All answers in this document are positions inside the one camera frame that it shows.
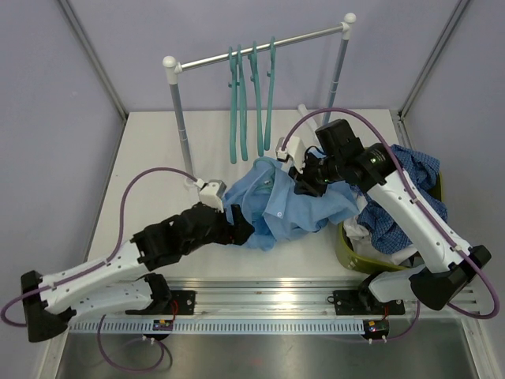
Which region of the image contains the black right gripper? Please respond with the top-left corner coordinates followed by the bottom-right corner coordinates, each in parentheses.
top-left (289, 151), bottom-right (344, 197)

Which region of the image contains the light blue shirt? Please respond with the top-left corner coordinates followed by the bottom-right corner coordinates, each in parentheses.
top-left (223, 158), bottom-right (359, 251)

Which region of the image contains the teal hanger of plaid shirt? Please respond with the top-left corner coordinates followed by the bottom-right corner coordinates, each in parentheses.
top-left (237, 45), bottom-right (249, 161)

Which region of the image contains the dark blue checked shirt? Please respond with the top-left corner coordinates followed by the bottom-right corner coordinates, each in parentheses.
top-left (353, 144), bottom-right (450, 256)

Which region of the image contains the teal hanger of checked shirt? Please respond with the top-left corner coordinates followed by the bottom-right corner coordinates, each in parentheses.
top-left (264, 36), bottom-right (276, 151)

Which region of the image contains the teal hanger of white shirt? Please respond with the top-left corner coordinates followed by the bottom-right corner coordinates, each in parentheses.
top-left (249, 41), bottom-right (264, 157)

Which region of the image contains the teal hanger of blue shirt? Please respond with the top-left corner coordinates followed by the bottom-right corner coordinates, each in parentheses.
top-left (253, 157), bottom-right (276, 192)

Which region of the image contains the teal hanger of grey shirt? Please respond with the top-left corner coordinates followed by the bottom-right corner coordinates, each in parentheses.
top-left (228, 47), bottom-right (238, 164)

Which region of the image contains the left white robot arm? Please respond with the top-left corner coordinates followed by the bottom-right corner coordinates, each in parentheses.
top-left (21, 203), bottom-right (254, 343)

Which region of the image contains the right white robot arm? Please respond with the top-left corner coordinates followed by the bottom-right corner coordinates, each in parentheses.
top-left (276, 119), bottom-right (492, 313)

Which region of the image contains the green laundry basket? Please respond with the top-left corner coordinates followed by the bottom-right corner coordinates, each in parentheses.
top-left (335, 144), bottom-right (445, 276)

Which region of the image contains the metal clothes rack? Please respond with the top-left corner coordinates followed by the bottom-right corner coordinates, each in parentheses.
top-left (163, 13), bottom-right (358, 190)

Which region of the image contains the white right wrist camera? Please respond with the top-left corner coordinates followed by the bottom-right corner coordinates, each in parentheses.
top-left (275, 137), bottom-right (307, 174)

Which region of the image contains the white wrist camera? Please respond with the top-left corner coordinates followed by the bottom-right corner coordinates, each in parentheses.
top-left (275, 137), bottom-right (307, 174)
top-left (194, 178), bottom-right (226, 212)

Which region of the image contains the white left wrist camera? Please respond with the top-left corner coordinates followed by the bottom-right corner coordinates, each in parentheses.
top-left (194, 178), bottom-right (226, 212)

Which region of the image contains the aluminium mounting rail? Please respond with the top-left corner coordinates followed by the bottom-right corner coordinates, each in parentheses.
top-left (90, 276), bottom-right (483, 317)

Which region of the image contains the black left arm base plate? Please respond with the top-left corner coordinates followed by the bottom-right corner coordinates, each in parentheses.
top-left (125, 290), bottom-right (196, 316)

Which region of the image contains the white slotted cable duct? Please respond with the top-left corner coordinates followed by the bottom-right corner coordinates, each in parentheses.
top-left (69, 318), bottom-right (365, 335)

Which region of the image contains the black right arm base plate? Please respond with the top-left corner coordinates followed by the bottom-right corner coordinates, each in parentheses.
top-left (327, 290), bottom-right (406, 316)

